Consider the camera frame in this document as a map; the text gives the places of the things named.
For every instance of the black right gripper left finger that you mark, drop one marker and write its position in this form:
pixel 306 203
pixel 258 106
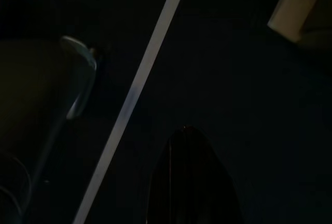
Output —
pixel 171 187

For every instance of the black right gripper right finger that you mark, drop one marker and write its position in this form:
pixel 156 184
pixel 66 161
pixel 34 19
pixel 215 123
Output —
pixel 210 187

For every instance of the white tape strip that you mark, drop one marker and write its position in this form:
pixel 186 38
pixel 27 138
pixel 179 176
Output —
pixel 145 66

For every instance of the light wooden dining table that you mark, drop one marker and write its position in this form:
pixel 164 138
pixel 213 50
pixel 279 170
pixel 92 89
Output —
pixel 290 8

